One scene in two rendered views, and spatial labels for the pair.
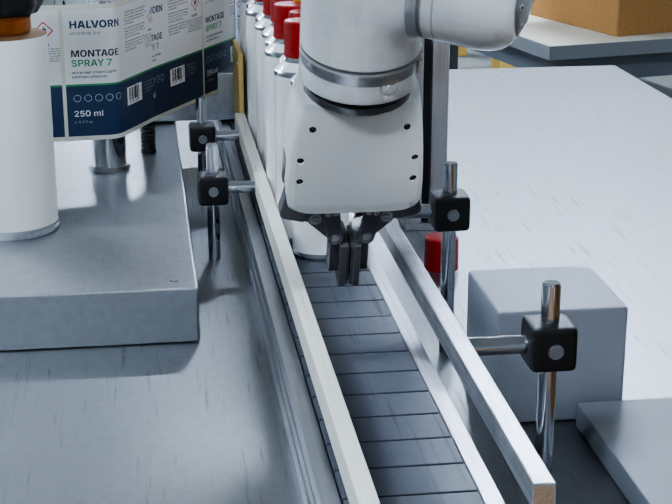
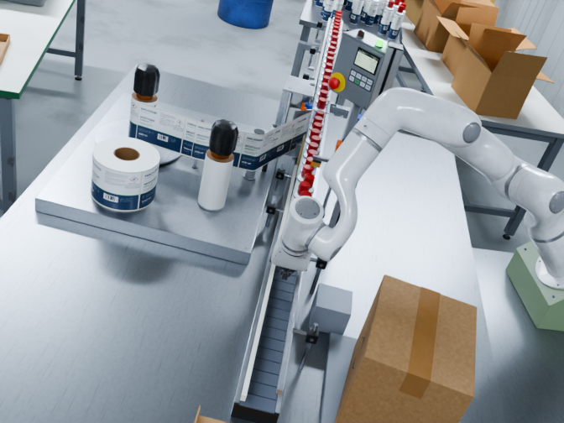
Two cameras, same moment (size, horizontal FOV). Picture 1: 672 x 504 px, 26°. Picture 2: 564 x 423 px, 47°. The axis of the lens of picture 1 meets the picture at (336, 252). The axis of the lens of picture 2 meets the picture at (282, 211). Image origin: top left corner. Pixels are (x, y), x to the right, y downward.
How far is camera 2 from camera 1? 0.87 m
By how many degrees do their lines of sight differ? 17
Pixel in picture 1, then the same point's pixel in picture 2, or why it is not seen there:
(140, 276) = (237, 242)
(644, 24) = (486, 112)
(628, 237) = (393, 255)
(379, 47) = (298, 247)
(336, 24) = (289, 238)
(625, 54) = not seen: hidden behind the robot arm
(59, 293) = (213, 243)
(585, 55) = not seen: hidden behind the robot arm
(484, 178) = (367, 207)
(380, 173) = (295, 264)
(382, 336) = (289, 294)
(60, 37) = (243, 140)
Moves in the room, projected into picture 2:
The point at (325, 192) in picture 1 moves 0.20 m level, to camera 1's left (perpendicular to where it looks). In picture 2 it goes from (280, 263) to (211, 238)
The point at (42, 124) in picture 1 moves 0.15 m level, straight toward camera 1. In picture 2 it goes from (225, 183) to (218, 210)
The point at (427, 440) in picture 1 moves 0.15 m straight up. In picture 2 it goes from (279, 341) to (293, 300)
